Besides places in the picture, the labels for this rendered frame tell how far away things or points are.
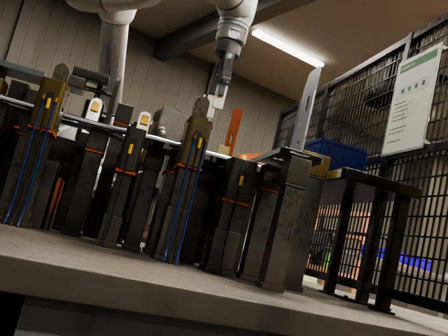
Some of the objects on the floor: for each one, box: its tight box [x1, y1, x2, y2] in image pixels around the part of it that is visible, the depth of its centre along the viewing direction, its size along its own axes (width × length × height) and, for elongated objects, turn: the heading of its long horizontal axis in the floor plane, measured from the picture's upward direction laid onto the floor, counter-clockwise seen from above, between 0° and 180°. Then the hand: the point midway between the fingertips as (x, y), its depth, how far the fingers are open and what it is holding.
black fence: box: [271, 12, 448, 315], centre depth 188 cm, size 14×197×155 cm, turn 70°
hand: (213, 109), depth 154 cm, fingers open, 13 cm apart
